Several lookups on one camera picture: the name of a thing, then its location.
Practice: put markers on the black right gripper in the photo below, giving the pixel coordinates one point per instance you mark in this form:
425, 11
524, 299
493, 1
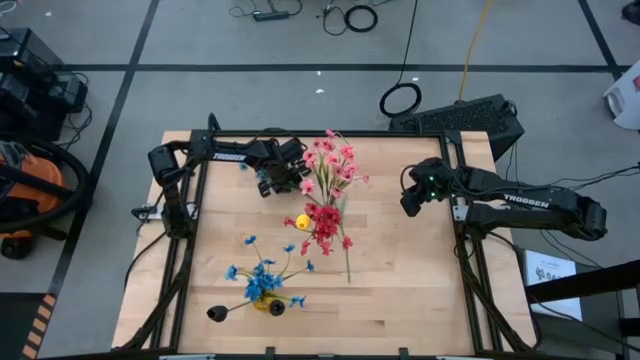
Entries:
430, 180

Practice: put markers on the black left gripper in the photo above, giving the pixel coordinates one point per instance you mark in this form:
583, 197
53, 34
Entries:
280, 167

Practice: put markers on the blue artificial flower bunch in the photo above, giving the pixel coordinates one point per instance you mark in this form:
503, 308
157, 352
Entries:
243, 166
260, 282

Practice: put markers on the yellow artificial tulip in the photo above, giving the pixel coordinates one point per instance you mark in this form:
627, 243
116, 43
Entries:
303, 221

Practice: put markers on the red artificial flower bunch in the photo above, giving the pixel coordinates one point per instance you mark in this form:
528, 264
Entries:
326, 220

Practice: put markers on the pink artificial flower bunch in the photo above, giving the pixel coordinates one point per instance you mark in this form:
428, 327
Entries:
347, 152

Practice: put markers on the gold embossed vase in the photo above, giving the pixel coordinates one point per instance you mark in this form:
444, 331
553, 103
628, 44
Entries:
262, 305

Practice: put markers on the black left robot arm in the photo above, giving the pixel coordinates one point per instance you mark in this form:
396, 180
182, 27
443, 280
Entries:
230, 152

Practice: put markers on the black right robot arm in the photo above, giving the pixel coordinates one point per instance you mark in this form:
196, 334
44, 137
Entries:
525, 200

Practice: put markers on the silver mounting plate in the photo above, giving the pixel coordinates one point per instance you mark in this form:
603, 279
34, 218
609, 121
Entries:
460, 212

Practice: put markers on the thin green flower stem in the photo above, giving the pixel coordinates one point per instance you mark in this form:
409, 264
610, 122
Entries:
347, 265

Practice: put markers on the black perforated computer case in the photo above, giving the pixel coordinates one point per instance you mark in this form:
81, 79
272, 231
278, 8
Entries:
465, 117

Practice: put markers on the white printed paper sheet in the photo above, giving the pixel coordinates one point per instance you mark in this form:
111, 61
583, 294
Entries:
550, 280

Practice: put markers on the black power strip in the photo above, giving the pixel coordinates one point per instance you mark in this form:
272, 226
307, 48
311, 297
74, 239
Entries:
270, 16

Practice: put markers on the orange vacuum cleaner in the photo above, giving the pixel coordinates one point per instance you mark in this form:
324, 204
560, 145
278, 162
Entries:
30, 185
84, 182

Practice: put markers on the black side table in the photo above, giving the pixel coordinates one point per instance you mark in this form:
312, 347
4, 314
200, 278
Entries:
600, 280

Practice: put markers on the white box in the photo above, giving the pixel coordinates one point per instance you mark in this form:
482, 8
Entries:
627, 95

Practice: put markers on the black electronics unit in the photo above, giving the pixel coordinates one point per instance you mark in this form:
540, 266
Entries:
30, 100

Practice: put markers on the black computer box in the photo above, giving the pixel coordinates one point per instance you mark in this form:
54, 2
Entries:
30, 50

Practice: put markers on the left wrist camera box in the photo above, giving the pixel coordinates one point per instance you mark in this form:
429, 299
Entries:
292, 149

